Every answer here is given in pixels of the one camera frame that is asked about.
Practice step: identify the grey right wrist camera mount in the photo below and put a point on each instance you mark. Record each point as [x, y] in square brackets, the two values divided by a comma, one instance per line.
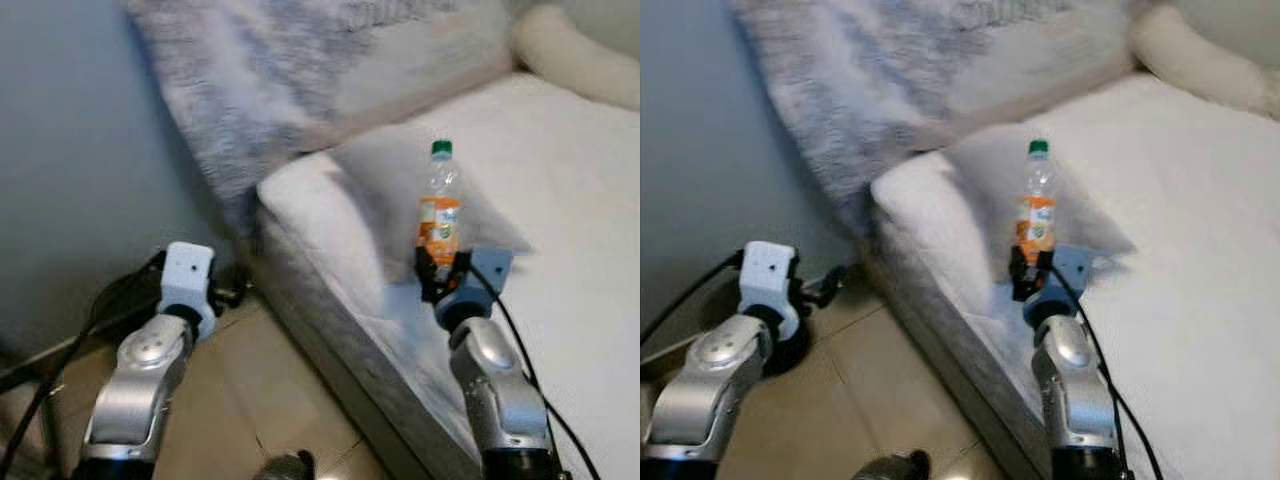
[1072, 262]
[490, 265]

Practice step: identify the grey soft pillow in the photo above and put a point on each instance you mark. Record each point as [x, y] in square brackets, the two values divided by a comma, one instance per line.
[985, 195]
[380, 200]

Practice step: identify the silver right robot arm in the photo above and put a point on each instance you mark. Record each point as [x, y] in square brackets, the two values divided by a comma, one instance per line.
[1075, 390]
[495, 390]

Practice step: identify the grey ornament-print upright mattress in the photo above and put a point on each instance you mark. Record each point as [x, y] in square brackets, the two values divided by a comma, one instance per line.
[900, 80]
[300, 80]

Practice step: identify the orange-label green-cap plastic bottle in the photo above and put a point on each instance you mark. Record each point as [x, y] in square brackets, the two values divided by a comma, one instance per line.
[1037, 215]
[440, 215]

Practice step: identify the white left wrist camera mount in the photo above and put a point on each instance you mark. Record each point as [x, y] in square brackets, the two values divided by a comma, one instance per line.
[768, 272]
[187, 272]

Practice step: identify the dark robot foot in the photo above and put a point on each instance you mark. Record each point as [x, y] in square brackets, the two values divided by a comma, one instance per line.
[893, 467]
[285, 467]

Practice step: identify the white quilted mattress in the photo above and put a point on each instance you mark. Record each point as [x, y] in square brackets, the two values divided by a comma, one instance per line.
[1190, 220]
[580, 200]

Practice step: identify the long cream bolster pillow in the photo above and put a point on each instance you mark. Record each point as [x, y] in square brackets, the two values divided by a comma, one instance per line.
[1200, 65]
[570, 65]

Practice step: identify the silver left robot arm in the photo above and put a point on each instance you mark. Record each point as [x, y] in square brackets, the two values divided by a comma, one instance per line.
[140, 380]
[705, 385]

